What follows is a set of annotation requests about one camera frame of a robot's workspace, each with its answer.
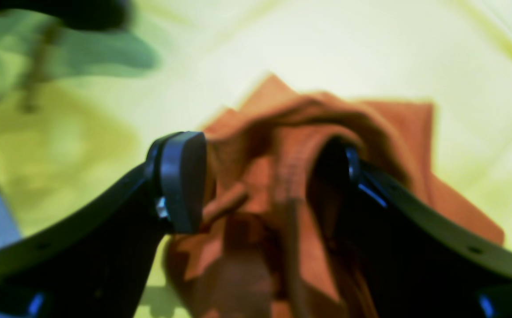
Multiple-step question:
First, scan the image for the screen-left right gripper black right finger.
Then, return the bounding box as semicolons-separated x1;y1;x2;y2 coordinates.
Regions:
314;137;512;318

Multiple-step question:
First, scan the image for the screen-left right gripper black left finger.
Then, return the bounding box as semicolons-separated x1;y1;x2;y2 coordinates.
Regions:
0;132;207;318

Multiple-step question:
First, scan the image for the terracotta orange T-shirt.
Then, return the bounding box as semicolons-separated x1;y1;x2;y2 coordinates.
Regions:
164;75;504;318

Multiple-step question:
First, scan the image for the yellow table cloth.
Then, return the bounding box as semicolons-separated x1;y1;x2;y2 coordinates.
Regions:
0;0;512;318

